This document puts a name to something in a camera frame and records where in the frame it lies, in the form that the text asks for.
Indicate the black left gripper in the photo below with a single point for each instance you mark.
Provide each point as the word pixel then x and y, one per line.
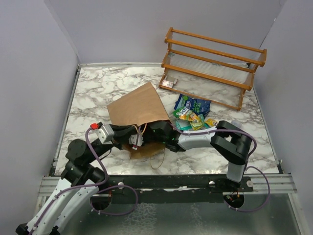
pixel 122 134

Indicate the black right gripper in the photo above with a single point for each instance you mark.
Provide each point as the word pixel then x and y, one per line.
pixel 146 127

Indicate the green snack packet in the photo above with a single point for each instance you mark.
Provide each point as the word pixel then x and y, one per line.
pixel 184 125

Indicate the brown paper bag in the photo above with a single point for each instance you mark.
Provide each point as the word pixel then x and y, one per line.
pixel 140 107

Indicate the green yellow snack bag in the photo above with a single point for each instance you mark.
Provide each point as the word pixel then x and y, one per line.
pixel 186 114

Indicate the blue Bonk snack bag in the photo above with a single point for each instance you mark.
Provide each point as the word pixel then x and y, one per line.
pixel 198 106

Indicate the yellow candy packet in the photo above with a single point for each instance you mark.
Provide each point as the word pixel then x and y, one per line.
pixel 210 122

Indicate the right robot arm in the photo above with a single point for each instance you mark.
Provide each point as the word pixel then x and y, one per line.
pixel 234 144

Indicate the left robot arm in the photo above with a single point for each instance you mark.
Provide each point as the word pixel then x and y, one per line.
pixel 84 175

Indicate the small red white box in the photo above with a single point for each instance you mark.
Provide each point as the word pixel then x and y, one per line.
pixel 169 83

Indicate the small clear plastic cup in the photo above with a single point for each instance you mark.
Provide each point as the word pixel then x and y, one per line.
pixel 236 123

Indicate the orange wooden shelf rack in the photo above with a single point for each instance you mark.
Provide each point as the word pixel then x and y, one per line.
pixel 209 68

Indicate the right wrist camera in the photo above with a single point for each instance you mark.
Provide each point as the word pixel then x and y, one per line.
pixel 136 141

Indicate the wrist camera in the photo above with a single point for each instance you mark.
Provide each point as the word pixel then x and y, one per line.
pixel 105 133
pixel 136 141

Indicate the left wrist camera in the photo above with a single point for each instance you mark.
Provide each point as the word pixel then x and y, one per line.
pixel 105 133

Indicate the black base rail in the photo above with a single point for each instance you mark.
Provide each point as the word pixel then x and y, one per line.
pixel 161 189

